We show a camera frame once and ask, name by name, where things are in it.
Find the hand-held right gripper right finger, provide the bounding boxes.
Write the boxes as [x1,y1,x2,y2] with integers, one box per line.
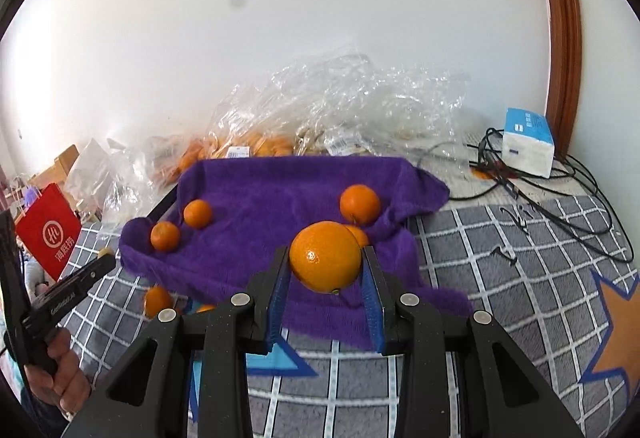
[361,245,583,438]

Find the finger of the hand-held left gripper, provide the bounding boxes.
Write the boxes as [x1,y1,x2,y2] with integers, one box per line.
[47,254,118,304]

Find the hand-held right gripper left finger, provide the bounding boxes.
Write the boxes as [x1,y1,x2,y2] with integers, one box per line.
[62,247,292,438]

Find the large orange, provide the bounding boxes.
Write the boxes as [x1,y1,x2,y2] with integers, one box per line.
[289,221,363,295]

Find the small mandarin orange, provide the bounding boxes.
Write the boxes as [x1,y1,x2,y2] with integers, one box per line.
[183,199,214,230]
[150,221,181,252]
[345,225,371,249]
[340,184,382,226]

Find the black tray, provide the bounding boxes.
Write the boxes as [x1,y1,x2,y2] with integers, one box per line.
[145,188,181,224]

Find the purple towel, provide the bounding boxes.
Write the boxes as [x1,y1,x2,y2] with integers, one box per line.
[119,155,473,349]

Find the person's left hand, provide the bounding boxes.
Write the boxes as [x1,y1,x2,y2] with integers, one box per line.
[22,325,93,419]

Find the red paper bag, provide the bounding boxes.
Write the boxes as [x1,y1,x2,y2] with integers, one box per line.
[15,183,82,281]

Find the purple gift bag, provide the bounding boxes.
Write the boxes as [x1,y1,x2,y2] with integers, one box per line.
[15,185,41,219]

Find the grey plastic bag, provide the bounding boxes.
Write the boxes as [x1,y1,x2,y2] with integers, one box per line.
[65,138,131,219]

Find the grey checked cloth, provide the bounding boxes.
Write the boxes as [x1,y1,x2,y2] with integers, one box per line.
[45,195,640,438]

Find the clear bag of oranges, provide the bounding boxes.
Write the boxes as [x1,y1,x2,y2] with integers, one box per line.
[150,128,301,184]

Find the crumpled clear plastic bags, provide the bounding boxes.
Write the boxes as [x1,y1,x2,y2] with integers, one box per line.
[215,45,471,159]

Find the white and blue box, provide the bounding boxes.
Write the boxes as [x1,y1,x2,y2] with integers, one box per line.
[501,107,557,179]

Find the light wooden furniture frame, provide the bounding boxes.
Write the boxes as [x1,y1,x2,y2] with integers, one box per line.
[27,144,81,199]

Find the black cables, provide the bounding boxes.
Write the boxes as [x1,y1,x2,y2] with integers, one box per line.
[415,128,633,264]

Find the brown wooden door frame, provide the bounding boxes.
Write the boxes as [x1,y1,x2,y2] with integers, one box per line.
[527,0,583,156]

